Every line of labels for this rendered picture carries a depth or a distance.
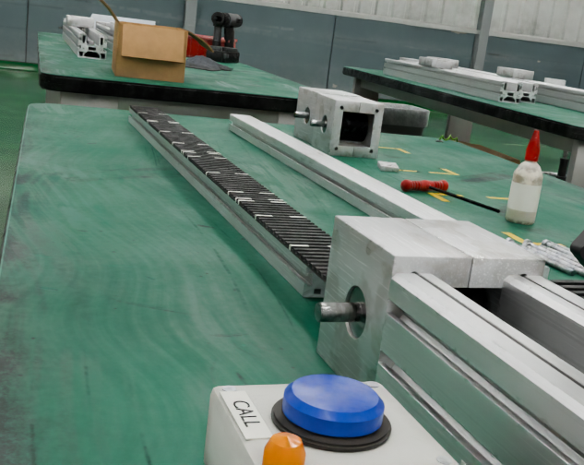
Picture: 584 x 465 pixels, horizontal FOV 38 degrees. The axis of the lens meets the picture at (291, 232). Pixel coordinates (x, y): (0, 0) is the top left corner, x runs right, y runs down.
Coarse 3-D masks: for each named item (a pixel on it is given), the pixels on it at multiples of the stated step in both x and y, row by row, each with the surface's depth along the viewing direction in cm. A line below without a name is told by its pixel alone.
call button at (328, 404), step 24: (312, 384) 34; (336, 384) 34; (360, 384) 34; (288, 408) 32; (312, 408) 32; (336, 408) 32; (360, 408) 32; (384, 408) 33; (336, 432) 31; (360, 432) 32
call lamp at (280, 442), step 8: (272, 440) 29; (280, 440) 29; (288, 440) 29; (296, 440) 29; (264, 448) 30; (272, 448) 29; (280, 448) 29; (288, 448) 29; (296, 448) 29; (264, 456) 29; (272, 456) 29; (280, 456) 29; (288, 456) 29; (296, 456) 29; (304, 456) 29; (264, 464) 29; (272, 464) 29; (280, 464) 29; (288, 464) 29; (296, 464) 29
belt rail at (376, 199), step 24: (240, 120) 154; (264, 144) 140; (288, 144) 130; (312, 168) 121; (336, 168) 114; (336, 192) 111; (360, 192) 104; (384, 192) 101; (384, 216) 97; (408, 216) 92; (432, 216) 90
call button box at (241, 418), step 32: (288, 384) 37; (224, 416) 34; (256, 416) 33; (384, 416) 34; (224, 448) 33; (256, 448) 31; (320, 448) 31; (352, 448) 31; (384, 448) 32; (416, 448) 32
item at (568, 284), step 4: (552, 280) 68; (556, 280) 68; (560, 280) 68; (564, 280) 69; (568, 280) 69; (572, 280) 69; (576, 280) 69; (580, 280) 69; (556, 284) 68; (560, 284) 68; (564, 284) 68; (568, 284) 68; (572, 284) 69; (576, 284) 69; (580, 284) 69; (564, 288) 67; (568, 288) 67; (572, 288) 67; (576, 288) 68; (580, 288) 68
